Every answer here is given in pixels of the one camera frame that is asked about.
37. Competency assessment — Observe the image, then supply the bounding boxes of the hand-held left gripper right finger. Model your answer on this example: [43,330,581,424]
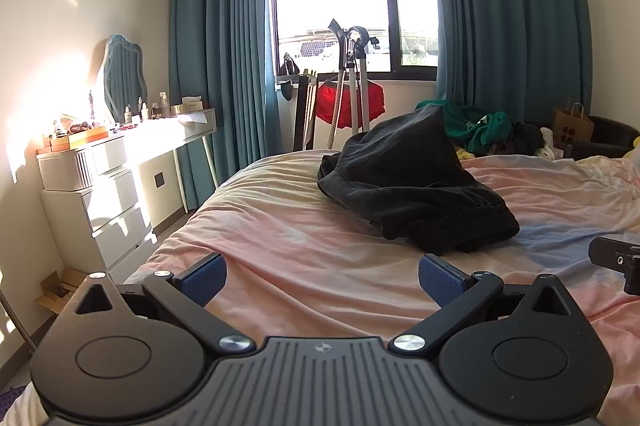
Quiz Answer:
[391,253,577,357]

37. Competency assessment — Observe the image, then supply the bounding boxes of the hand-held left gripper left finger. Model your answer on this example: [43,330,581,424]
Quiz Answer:
[74,252,257,355]

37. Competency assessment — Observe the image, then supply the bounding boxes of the black pants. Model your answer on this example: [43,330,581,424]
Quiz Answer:
[317,104,521,255]

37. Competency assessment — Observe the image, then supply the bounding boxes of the dark clothes pile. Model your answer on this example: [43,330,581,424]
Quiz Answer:
[492,121,546,157]

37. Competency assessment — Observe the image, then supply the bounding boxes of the black clothes rack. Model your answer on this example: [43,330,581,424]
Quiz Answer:
[275,68,333,151]

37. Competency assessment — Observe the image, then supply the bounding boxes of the pastel bed sheet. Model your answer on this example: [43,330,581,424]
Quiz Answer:
[0,152,640,426]

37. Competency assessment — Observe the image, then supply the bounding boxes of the white drawer chest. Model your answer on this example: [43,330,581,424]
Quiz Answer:
[39,137,157,269]

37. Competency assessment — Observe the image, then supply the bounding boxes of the black armchair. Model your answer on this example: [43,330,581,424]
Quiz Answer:
[565,116,640,161]

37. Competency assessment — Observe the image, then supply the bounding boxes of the white garment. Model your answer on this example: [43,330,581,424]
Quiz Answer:
[535,128,563,161]

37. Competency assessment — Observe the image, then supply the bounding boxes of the brown paper bag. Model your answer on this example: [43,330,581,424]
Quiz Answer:
[552,102,596,145]

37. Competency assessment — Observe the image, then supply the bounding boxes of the cardboard box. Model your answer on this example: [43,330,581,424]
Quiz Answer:
[34,268,91,317]

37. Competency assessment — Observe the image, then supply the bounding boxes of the green garment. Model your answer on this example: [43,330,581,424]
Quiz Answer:
[415,100,515,151]

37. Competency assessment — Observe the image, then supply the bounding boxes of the white ribbed storage box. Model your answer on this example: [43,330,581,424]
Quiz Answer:
[37,148,96,191]

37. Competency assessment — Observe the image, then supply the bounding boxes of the orange tray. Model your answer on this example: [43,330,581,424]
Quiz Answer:
[36,128,110,153]

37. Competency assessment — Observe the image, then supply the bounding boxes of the metal chair leg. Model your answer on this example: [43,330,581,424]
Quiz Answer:
[0,288,38,354]

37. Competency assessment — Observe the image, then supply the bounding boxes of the red garment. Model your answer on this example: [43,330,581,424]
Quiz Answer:
[314,80,387,129]

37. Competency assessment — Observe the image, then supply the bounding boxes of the wavy framed vanity mirror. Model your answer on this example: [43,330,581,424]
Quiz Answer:
[96,34,149,125]

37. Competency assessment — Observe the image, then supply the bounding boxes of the garment steamer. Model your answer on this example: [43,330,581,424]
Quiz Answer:
[325,18,381,151]

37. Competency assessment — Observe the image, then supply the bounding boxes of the purple cushion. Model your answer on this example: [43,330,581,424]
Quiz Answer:
[0,385,25,413]

